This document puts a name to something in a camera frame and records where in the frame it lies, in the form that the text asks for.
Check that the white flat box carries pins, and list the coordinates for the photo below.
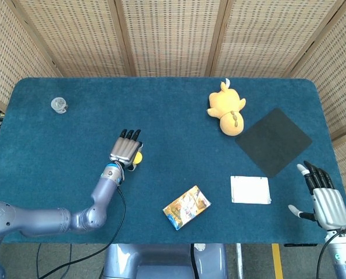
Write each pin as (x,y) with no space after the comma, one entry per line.
(250,190)

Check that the black mouse pad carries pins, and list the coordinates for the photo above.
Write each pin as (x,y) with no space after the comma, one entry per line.
(273,142)

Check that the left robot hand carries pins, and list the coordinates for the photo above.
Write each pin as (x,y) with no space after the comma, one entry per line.
(127,148)

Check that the small yellow round object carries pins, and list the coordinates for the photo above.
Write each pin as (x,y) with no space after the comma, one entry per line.
(138,157)

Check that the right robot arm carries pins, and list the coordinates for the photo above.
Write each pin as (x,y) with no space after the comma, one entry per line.
(342,255)

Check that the blue table cloth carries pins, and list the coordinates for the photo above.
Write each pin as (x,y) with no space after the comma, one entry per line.
(172,122)

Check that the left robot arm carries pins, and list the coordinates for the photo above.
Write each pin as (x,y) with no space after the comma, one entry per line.
(53,209)

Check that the robot torso base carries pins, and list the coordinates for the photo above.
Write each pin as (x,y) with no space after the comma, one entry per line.
(164,261)

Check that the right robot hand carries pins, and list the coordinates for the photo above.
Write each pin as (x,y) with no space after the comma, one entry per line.
(324,203)

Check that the yellow plush toy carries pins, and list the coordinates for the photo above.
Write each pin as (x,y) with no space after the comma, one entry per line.
(229,112)

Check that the colourful snack packet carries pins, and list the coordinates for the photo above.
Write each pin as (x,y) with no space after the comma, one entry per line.
(186,207)

